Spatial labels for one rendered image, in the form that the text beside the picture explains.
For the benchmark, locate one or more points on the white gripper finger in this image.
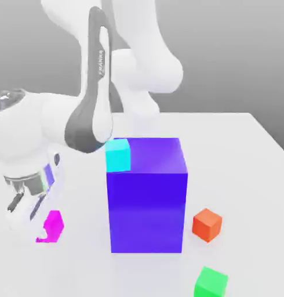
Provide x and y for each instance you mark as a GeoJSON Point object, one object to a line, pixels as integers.
{"type": "Point", "coordinates": [41, 233]}

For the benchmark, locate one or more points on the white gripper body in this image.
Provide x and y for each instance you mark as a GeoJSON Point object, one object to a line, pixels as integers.
{"type": "Point", "coordinates": [25, 220]}

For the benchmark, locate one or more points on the small magenta cube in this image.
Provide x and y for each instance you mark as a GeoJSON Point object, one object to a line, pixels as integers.
{"type": "Point", "coordinates": [54, 226]}

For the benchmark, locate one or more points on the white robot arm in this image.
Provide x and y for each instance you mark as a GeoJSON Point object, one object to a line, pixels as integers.
{"type": "Point", "coordinates": [142, 69]}

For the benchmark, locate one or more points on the small cyan cube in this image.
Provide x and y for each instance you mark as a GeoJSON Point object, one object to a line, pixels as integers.
{"type": "Point", "coordinates": [117, 156]}

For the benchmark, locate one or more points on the small orange cube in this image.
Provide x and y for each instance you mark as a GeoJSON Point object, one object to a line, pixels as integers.
{"type": "Point", "coordinates": [207, 225]}

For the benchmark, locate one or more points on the small green cube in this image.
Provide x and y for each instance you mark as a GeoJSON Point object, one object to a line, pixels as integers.
{"type": "Point", "coordinates": [210, 283]}

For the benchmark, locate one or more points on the large blue box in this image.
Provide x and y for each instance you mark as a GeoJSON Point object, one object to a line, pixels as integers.
{"type": "Point", "coordinates": [146, 208]}

